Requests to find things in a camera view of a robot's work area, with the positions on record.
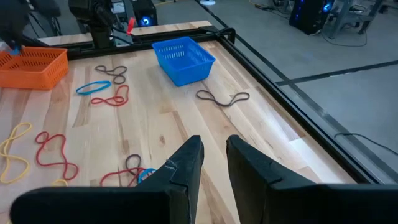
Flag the blue rubber band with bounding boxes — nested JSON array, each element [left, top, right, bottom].
[[137, 167, 157, 185], [6, 45, 25, 56], [75, 80, 112, 96]]

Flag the black aluminium table frame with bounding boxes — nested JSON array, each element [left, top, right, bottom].
[[18, 26, 398, 186]]

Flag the blue plastic basket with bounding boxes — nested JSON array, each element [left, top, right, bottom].
[[151, 36, 216, 88]]

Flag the black floor cable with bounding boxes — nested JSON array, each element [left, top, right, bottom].
[[334, 133, 398, 156]]

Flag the brown rubber band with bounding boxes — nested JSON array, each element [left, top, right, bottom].
[[195, 89, 251, 108], [95, 65, 128, 85], [124, 153, 143, 175]]

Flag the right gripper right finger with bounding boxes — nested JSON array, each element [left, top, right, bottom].
[[226, 134, 398, 224]]

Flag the black computer tower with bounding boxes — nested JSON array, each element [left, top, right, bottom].
[[132, 0, 159, 28], [288, 0, 335, 35]]

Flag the red tag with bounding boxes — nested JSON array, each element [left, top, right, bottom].
[[126, 17, 137, 35]]

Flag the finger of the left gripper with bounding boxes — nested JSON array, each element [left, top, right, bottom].
[[14, 32, 24, 50], [2, 34, 15, 50]]

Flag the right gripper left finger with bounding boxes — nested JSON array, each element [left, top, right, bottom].
[[9, 135, 205, 224]]

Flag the black frame bracket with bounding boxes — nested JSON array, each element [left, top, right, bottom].
[[217, 27, 236, 44]]

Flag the orange plastic basket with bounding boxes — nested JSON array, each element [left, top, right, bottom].
[[0, 46, 70, 91]]

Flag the grey metal desk legs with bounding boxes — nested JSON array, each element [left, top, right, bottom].
[[323, 0, 383, 40]]

